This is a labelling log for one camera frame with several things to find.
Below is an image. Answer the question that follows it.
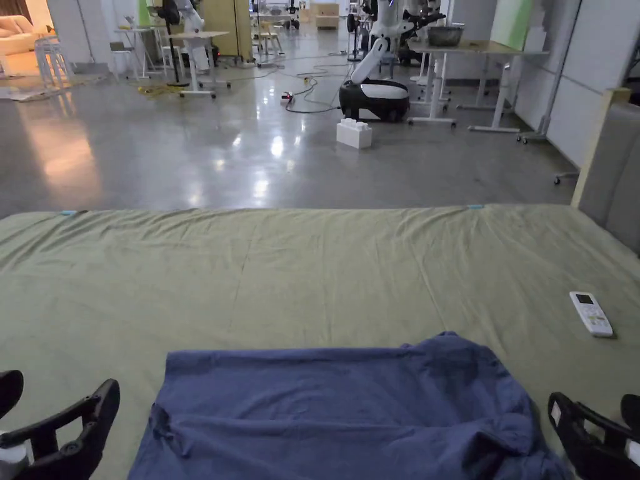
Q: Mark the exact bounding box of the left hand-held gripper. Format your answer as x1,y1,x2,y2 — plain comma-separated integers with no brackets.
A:
0,369,121,480

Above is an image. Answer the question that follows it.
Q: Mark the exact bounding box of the white remote control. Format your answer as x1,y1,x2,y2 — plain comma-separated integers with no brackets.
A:
569,291,614,338

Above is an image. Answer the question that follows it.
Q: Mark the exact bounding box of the grey padded headboard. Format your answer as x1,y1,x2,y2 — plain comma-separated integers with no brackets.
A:
571,88,640,257

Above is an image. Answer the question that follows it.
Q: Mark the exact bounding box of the dark blue shirt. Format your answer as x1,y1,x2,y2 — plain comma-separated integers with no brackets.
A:
127,331,569,480

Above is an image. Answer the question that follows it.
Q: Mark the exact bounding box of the bed with green sheet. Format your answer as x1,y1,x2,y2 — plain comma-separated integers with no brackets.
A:
0,202,640,480

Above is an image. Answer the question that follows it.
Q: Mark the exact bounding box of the white stool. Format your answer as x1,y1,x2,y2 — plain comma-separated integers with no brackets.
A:
34,37,70,90

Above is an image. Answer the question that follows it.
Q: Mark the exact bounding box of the beige sofa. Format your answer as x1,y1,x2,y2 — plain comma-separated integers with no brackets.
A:
0,14,52,57

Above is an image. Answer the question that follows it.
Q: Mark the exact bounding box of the white plastic block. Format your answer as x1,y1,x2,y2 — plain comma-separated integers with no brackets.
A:
336,119,374,151

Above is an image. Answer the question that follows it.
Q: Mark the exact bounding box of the wooden table with metal bowl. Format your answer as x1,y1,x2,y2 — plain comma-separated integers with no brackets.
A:
406,24,551,134

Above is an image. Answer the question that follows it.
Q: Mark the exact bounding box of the wooden table with white legs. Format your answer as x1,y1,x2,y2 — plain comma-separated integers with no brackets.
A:
166,31,233,100

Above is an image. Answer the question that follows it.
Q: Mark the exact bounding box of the white robot with black base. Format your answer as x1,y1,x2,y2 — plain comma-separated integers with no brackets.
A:
339,0,447,124

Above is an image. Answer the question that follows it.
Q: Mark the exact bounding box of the black standing fan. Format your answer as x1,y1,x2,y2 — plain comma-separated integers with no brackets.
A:
149,0,192,89

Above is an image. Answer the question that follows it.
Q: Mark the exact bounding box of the wooden cabinet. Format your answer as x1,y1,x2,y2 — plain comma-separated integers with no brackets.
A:
202,0,254,67

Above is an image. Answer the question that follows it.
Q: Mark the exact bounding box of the wooden chair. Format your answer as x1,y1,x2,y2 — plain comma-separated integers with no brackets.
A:
256,21,284,57

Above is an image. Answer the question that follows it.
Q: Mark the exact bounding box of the yellow floor cable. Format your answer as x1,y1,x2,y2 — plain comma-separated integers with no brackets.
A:
138,81,192,99

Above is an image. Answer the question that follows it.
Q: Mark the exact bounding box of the black floor cable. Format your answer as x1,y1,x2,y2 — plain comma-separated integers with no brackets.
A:
281,61,352,115

